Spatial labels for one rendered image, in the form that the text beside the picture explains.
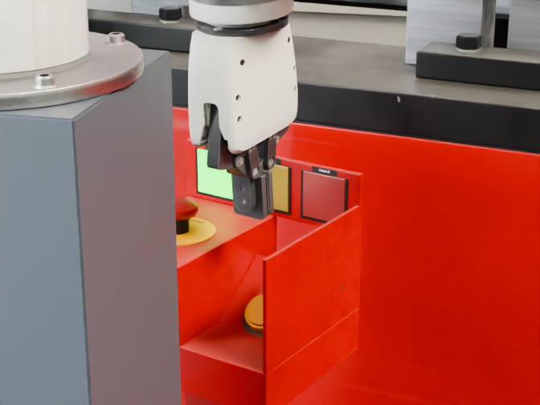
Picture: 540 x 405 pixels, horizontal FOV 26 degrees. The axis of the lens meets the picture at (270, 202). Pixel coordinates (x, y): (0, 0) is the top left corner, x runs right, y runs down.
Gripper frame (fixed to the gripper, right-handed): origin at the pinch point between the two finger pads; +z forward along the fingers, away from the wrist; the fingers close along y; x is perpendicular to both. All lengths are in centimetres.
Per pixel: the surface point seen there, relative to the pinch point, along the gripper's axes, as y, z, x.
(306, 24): -241, 65, -148
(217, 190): -9.6, 5.9, -11.2
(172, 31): -28.4, -3.0, -30.7
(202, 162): -9.8, 3.3, -12.9
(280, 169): -9.9, 2.3, -3.7
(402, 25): -252, 65, -118
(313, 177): -9.9, 2.4, 0.0
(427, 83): -31.5, -0.4, 0.8
